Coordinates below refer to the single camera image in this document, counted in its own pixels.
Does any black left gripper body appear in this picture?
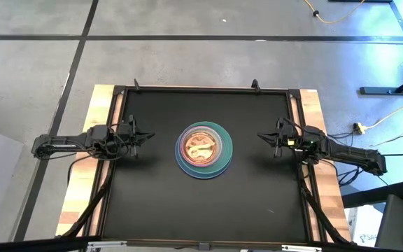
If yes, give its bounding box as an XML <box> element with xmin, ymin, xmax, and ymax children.
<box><xmin>116</xmin><ymin>114</ymin><xmax>140</xmax><ymax>159</ymax></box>

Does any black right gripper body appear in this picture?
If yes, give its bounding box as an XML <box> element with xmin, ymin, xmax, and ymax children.
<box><xmin>274</xmin><ymin>117</ymin><xmax>297</xmax><ymax>159</ymax></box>

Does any opaque pink plastic plate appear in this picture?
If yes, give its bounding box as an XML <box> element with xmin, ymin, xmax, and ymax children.
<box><xmin>181</xmin><ymin>125</ymin><xmax>225</xmax><ymax>167</ymax></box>

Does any large teal plastic plate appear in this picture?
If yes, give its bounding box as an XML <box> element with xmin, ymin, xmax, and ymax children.
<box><xmin>176</xmin><ymin>120</ymin><xmax>234</xmax><ymax>175</ymax></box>

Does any large blue plastic plate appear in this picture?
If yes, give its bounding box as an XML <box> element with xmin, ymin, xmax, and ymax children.
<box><xmin>174</xmin><ymin>120</ymin><xmax>234</xmax><ymax>181</ymax></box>

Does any black table mat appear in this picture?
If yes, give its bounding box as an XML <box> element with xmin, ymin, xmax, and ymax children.
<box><xmin>101</xmin><ymin>87</ymin><xmax>309</xmax><ymax>245</ymax></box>

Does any white cardboard box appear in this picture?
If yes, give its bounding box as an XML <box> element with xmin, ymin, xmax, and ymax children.
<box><xmin>346</xmin><ymin>205</ymin><xmax>383</xmax><ymax>248</ymax></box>

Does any black case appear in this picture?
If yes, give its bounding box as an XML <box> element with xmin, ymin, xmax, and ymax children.
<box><xmin>374</xmin><ymin>194</ymin><xmax>403</xmax><ymax>252</ymax></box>

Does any black bar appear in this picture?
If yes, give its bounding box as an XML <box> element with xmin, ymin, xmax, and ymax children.
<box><xmin>0</xmin><ymin>236</ymin><xmax>103</xmax><ymax>252</ymax></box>

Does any black table frame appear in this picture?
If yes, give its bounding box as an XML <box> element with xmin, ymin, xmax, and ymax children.
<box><xmin>83</xmin><ymin>84</ymin><xmax>328</xmax><ymax>246</ymax></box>

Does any black cable bundle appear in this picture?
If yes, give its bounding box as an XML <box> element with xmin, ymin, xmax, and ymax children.
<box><xmin>327</xmin><ymin>131</ymin><xmax>403</xmax><ymax>190</ymax></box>

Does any pale yellow cable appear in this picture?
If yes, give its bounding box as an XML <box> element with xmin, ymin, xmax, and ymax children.
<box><xmin>365</xmin><ymin>97</ymin><xmax>403</xmax><ymax>130</ymax></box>

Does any yellow floor cable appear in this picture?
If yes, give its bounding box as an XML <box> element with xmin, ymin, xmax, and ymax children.
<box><xmin>304</xmin><ymin>0</ymin><xmax>366</xmax><ymax>25</ymax></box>

